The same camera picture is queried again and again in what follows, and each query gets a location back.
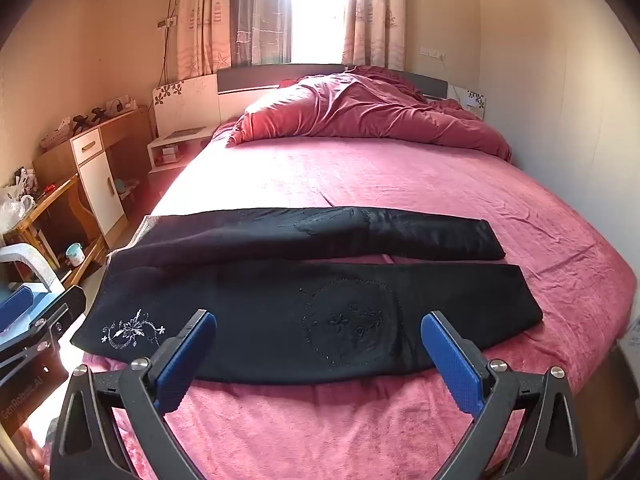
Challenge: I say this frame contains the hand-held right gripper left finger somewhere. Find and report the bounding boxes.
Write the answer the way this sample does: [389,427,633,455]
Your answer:
[50,309,218,480]

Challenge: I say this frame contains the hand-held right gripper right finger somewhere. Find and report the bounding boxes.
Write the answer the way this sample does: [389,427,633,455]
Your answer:
[420,310,588,480]

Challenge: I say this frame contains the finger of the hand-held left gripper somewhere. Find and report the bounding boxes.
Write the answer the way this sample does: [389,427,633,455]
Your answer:
[0,284,35,333]
[0,285,87,378]

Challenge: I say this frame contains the black pants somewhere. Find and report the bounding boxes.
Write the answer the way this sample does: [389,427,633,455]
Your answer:
[70,206,544,386]

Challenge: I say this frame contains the white plastic chair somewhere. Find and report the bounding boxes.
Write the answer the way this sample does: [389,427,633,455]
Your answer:
[0,242,66,306]

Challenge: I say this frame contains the white plastic bag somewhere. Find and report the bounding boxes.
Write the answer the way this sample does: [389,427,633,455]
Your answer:
[0,185,36,233]

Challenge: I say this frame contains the wooden side table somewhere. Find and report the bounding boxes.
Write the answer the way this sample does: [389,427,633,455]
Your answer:
[2,172,108,286]

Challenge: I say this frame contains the wooden cabinet with white door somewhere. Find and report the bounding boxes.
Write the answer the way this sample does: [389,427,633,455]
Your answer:
[32,105,153,251]

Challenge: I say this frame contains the white basket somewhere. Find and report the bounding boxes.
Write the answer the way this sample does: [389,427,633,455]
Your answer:
[40,127,71,148]

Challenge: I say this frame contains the bed with pink sheet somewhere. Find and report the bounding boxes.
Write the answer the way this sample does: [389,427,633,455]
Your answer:
[22,130,638,480]

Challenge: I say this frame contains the white nightstand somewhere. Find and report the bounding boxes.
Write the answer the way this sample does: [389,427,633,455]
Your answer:
[146,127,221,173]

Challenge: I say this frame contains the white floral headboard panel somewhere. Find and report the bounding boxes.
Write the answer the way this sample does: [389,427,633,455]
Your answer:
[152,75,221,136]
[450,82,487,121]

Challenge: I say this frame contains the red duvet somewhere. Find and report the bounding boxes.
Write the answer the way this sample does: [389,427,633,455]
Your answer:
[226,65,512,161]

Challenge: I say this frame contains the dark headboard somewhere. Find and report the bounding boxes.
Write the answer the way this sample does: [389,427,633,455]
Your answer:
[216,63,451,126]

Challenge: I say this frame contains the patterned beige curtain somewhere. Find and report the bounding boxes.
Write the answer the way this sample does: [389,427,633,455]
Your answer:
[342,0,407,71]
[177,0,293,73]

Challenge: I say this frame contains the bright window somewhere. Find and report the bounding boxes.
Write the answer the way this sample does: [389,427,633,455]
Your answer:
[282,0,358,66]

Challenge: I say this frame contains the hanging black cable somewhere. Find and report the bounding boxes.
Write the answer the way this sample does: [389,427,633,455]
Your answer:
[159,0,183,86]

